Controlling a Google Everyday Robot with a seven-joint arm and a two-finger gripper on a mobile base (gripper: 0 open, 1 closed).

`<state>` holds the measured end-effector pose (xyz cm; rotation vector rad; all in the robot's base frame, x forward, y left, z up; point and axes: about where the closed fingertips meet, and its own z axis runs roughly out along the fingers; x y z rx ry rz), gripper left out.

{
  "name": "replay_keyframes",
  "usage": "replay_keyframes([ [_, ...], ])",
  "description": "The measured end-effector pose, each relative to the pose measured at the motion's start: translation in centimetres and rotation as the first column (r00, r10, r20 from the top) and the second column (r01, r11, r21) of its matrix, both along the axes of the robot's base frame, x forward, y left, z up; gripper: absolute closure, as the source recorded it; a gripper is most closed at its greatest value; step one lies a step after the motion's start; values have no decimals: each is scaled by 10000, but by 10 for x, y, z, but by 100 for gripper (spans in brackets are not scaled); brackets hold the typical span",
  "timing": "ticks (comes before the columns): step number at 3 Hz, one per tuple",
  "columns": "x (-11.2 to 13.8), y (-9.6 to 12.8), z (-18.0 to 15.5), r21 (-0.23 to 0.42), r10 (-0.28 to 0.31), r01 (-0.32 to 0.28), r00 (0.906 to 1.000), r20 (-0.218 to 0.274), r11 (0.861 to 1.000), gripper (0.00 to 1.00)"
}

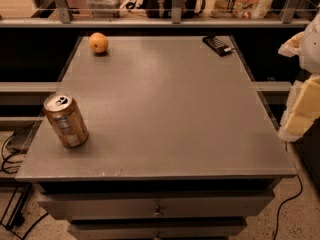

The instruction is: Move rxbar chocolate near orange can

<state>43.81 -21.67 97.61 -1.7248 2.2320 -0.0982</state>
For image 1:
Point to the colourful snack bag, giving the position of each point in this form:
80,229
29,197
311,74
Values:
242,9

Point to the orange fruit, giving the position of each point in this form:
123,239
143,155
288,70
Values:
98,43

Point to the black rxbar chocolate bar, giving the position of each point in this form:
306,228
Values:
217,45

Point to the grey drawer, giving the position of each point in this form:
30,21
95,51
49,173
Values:
154,205
157,229

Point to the grey drawer cabinet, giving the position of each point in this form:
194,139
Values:
164,115

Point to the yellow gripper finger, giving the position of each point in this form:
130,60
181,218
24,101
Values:
308,102
298,124

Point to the upper grey drawer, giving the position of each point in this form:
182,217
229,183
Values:
154,205

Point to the lower grey drawer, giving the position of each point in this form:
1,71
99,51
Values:
157,229

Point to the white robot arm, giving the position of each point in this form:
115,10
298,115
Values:
306,45

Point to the grey metal shelf rail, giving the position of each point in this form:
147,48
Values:
75,13

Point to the grey box on floor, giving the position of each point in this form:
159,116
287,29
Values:
20,141

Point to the orange soda can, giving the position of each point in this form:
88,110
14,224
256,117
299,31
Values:
63,113

